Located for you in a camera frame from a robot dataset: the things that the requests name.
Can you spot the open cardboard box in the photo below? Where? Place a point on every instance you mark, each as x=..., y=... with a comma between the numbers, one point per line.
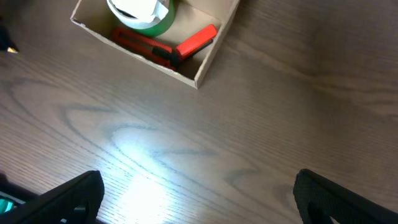
x=190, y=16

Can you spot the red black utility knife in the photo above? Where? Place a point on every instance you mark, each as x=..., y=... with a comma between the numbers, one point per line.
x=148, y=48

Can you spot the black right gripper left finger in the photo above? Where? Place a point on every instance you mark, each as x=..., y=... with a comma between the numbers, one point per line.
x=75, y=201

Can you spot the red blade case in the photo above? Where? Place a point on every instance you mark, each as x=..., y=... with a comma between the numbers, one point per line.
x=196, y=42

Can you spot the green tape roll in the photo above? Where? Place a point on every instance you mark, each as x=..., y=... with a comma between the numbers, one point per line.
x=161, y=27

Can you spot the black teardrop-shaped object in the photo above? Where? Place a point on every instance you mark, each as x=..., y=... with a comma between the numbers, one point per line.
x=7, y=44

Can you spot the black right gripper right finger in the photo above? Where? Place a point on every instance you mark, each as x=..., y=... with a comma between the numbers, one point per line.
x=320, y=200

